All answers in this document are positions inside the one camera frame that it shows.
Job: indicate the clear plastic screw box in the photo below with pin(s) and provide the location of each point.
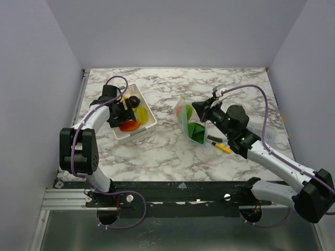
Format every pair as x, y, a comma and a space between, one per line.
273, 136

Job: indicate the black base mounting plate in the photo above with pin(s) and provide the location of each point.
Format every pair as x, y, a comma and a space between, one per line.
162, 199

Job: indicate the yellow black utility knife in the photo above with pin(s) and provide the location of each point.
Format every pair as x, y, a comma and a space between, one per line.
221, 147

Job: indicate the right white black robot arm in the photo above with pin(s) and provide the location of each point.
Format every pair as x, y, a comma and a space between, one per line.
310, 193

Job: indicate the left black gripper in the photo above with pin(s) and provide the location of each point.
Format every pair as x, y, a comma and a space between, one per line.
115, 122

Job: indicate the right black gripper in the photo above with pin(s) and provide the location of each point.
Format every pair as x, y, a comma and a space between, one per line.
205, 109

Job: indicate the yellow toy starfruit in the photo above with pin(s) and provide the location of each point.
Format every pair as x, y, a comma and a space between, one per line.
142, 115

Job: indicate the green toy leaf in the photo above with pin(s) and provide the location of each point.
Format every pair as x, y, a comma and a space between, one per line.
196, 132
189, 112

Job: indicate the clear zip top bag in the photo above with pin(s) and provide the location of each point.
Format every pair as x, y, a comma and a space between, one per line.
189, 122

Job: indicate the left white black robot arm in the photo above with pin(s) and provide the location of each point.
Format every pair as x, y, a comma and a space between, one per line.
78, 146

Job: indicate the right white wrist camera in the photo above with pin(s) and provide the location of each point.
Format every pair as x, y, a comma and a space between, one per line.
218, 94

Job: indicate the white plastic basket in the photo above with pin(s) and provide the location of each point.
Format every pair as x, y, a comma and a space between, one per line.
123, 137

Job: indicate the black comb strip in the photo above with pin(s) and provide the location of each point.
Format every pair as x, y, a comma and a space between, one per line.
215, 139

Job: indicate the orange red toy mango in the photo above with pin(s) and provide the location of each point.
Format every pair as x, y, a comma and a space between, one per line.
129, 126

